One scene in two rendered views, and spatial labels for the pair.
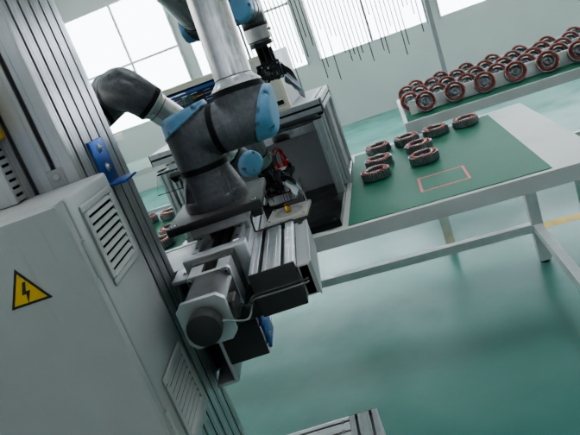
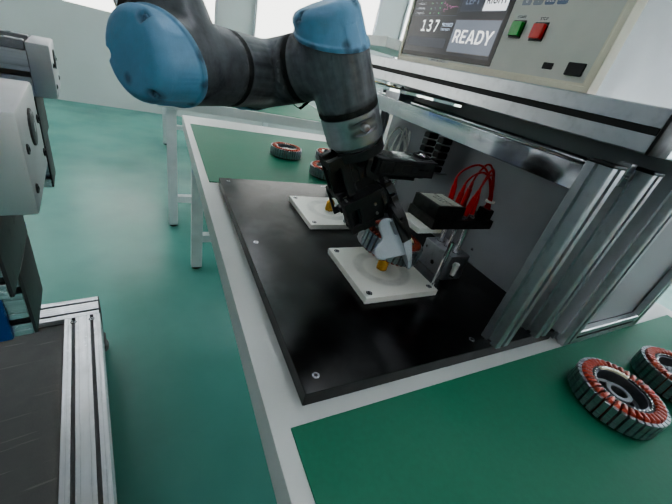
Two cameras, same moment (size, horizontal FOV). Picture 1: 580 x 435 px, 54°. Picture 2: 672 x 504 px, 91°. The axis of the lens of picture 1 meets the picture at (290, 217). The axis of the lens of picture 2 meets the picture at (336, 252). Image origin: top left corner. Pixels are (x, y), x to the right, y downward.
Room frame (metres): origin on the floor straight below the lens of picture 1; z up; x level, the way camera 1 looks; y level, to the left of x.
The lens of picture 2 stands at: (1.52, -0.30, 1.08)
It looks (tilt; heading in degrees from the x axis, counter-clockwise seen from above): 29 degrees down; 44
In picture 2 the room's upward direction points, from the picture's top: 15 degrees clockwise
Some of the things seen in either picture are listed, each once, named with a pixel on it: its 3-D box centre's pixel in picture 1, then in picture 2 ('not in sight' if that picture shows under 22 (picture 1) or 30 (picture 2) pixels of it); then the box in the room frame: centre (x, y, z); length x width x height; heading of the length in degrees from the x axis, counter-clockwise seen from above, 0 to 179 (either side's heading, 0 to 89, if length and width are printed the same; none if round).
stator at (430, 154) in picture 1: (424, 156); not in sight; (2.07, -0.55, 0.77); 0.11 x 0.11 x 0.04
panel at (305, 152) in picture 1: (256, 167); (464, 180); (2.23, 0.05, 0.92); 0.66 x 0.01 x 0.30; 76
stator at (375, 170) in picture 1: (375, 173); (615, 395); (2.09, -0.36, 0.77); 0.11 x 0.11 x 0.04
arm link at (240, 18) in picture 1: (236, 11); not in sight; (1.68, -0.06, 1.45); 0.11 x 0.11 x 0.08; 77
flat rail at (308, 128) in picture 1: (239, 151); (430, 120); (2.08, 0.09, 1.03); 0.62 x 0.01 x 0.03; 76
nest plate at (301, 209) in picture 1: (289, 212); (380, 270); (1.96, 0.00, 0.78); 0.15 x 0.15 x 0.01; 76
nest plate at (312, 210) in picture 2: not in sight; (328, 212); (2.01, 0.23, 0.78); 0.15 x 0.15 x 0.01; 76
